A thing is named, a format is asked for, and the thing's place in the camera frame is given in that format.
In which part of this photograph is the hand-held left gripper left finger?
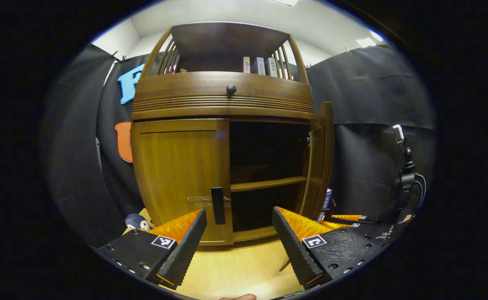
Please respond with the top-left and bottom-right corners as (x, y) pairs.
(95, 208), (208, 290)

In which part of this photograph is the wooden cabinet shelf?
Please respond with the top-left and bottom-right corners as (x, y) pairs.
(230, 176), (307, 193)

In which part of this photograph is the wooden shoe cabinet door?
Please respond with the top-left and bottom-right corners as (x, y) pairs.
(300, 101), (335, 221)
(131, 119), (234, 246)

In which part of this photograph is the grey stuffed toy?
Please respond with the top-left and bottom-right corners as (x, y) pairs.
(124, 213), (152, 232)

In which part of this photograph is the black door handle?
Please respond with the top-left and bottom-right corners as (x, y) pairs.
(211, 187), (226, 225)

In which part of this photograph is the blue and white box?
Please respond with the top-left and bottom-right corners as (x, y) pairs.
(318, 188), (333, 221)

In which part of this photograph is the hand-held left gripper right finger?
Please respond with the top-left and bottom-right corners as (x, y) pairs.
(271, 206), (394, 290)

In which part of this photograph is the wooden double-door shoe cabinet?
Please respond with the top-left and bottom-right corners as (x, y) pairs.
(129, 22), (314, 246)

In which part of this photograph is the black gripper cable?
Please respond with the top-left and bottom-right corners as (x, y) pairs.
(414, 173), (427, 205)

